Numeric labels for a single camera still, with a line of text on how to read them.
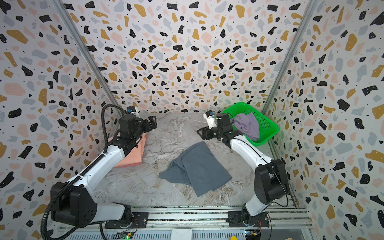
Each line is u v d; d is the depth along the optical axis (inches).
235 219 29.2
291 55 34.6
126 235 27.7
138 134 27.3
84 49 32.7
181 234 26.1
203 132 30.1
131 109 27.6
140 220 29.0
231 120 26.6
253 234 28.2
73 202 15.8
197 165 36.2
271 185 17.5
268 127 42.8
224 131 26.6
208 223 28.9
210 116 30.0
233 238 25.6
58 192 16.2
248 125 43.0
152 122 29.4
